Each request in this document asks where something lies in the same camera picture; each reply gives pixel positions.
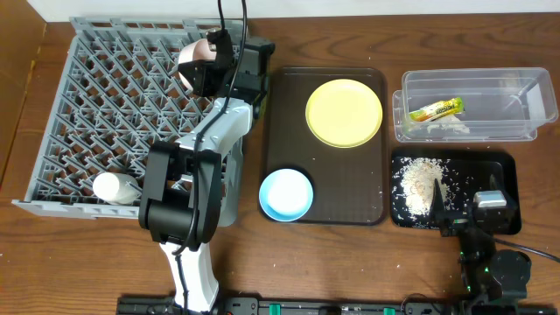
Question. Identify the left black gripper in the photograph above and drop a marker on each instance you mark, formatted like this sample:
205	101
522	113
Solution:
203	77

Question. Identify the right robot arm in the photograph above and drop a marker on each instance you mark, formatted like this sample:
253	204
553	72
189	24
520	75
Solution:
495	278

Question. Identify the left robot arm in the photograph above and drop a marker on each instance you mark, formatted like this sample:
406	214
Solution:
181	202

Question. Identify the spilled rice food waste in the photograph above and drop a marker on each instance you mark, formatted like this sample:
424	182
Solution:
417	177

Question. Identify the grey plastic dish rack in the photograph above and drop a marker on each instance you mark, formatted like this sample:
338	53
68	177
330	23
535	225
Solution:
118	94

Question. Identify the green snack wrapper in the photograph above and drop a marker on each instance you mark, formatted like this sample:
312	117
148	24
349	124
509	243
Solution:
437	110

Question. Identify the clear plastic bin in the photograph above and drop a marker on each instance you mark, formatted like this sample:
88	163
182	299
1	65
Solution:
500	104

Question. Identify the yellow round plate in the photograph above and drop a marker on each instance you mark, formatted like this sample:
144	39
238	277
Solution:
344	113

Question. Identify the white cup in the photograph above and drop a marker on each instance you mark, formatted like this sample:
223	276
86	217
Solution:
115	188

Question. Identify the black waste tray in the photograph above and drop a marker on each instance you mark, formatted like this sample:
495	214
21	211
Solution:
469	172

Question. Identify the black equipment rail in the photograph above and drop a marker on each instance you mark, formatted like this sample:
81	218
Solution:
257	306

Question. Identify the light blue bowl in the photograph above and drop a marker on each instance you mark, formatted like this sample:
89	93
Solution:
286	195

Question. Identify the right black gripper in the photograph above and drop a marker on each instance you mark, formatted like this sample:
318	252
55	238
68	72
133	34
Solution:
458	223

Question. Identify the dark brown serving tray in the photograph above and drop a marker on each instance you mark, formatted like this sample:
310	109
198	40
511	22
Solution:
348	184

